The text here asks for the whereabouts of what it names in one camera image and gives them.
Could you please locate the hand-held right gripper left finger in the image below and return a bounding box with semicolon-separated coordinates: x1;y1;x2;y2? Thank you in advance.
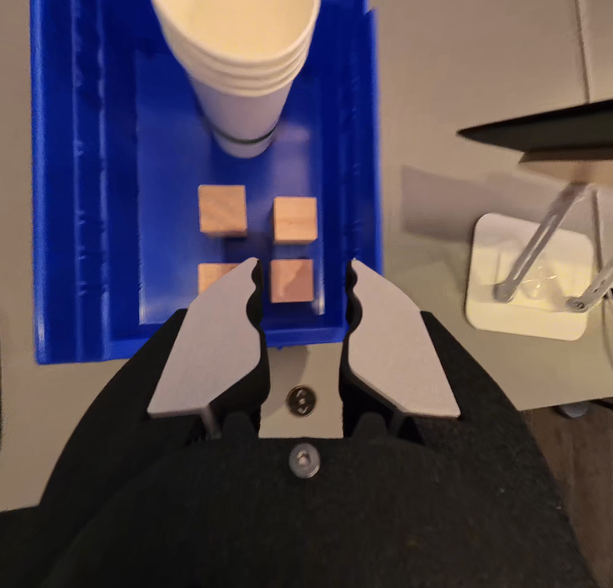
147;257;271;439

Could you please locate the instruction sheet on wooden stand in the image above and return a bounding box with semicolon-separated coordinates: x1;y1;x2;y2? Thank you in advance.
457;99;613;342

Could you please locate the round metal desk button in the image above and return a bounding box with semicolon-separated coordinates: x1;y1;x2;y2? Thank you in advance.
286;385;317;417

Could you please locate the wooden cube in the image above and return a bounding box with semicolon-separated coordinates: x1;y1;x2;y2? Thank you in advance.
198;262;240;296
198;185;248;237
269;259;314;304
273;196;318;245

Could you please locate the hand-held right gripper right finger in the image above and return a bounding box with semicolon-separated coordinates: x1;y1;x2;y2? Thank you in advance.
338;258;462;432

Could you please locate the blue plastic bin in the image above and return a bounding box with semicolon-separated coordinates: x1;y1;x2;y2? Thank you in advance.
30;0;384;365

